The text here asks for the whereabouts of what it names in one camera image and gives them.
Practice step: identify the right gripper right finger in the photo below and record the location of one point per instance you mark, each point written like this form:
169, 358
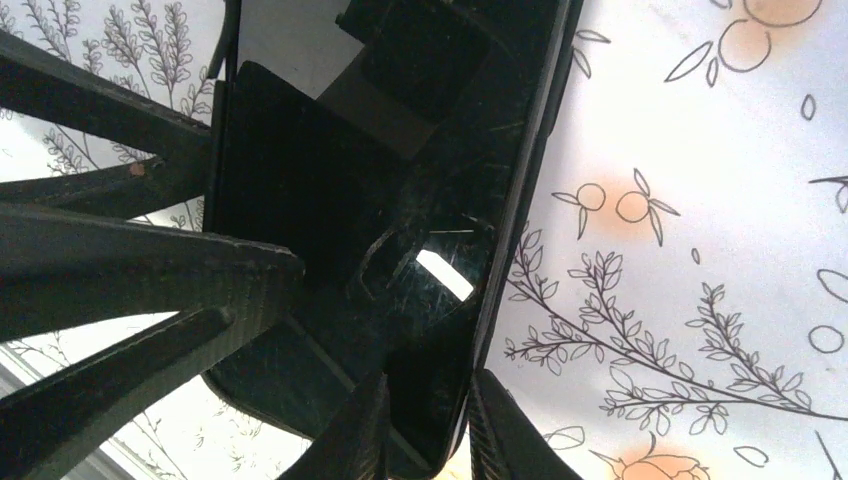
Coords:
504, 444

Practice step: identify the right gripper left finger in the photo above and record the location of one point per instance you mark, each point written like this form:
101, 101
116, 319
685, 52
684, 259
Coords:
353, 446

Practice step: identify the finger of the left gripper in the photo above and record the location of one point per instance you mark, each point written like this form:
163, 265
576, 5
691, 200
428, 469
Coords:
177, 302
38, 84

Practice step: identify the black smartphone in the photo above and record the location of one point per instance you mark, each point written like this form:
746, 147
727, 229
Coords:
390, 145

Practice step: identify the floral patterned table mat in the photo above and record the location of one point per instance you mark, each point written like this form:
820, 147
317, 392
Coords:
675, 305

